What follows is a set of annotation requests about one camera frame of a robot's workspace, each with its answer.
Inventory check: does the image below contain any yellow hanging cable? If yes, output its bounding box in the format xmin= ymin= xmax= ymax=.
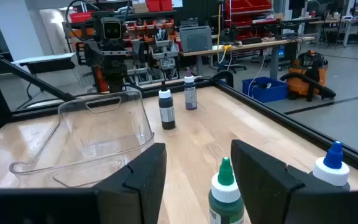
xmin=216 ymin=2 xmax=232 ymax=65

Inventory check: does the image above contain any large green food coloring bottle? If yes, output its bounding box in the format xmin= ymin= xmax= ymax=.
xmin=208 ymin=156 xmax=246 ymax=224

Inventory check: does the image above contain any large blue food coloring bottle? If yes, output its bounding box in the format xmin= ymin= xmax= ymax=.
xmin=311 ymin=140 xmax=351 ymax=191

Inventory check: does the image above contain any light wood desk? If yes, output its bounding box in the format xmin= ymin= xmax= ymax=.
xmin=308 ymin=15 xmax=358 ymax=47

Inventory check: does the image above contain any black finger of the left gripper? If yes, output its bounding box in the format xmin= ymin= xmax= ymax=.
xmin=131 ymin=40 xmax=146 ymax=64
xmin=75 ymin=41 xmax=104 ymax=67

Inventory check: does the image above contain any red storage bin shelf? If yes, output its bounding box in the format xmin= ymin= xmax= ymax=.
xmin=224 ymin=0 xmax=275 ymax=40

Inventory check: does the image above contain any gray equipment box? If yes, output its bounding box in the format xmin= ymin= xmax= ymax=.
xmin=179 ymin=25 xmax=213 ymax=54

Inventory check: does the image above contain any large purple food coloring bottle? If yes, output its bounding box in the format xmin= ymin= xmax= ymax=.
xmin=183 ymin=67 xmax=198 ymax=111

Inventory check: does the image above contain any wooden workbench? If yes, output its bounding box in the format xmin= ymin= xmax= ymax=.
xmin=178 ymin=35 xmax=316 ymax=80

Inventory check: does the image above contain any large black food coloring bottle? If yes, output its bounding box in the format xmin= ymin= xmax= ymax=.
xmin=158 ymin=80 xmax=177 ymax=131

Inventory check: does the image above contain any clear plastic bin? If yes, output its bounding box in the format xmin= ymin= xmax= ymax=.
xmin=9 ymin=89 xmax=155 ymax=189

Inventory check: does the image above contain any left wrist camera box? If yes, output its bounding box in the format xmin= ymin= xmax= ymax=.
xmin=99 ymin=16 xmax=124 ymax=41

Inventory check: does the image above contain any orange shop vacuum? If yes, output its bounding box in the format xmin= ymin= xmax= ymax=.
xmin=279 ymin=49 xmax=337 ymax=103

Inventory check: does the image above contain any white top table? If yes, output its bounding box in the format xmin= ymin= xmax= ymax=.
xmin=11 ymin=52 xmax=77 ymax=75

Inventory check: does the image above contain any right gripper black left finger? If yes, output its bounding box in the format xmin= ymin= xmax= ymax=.
xmin=92 ymin=142 xmax=168 ymax=224

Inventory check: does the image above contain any blue plastic floor bin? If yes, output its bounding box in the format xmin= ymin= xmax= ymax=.
xmin=241 ymin=77 xmax=289 ymax=104

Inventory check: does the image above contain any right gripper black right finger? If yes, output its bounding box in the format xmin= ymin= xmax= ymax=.
xmin=230 ymin=139 xmax=306 ymax=224

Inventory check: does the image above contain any black curved frame bracket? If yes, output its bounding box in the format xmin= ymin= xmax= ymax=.
xmin=211 ymin=70 xmax=234 ymax=89

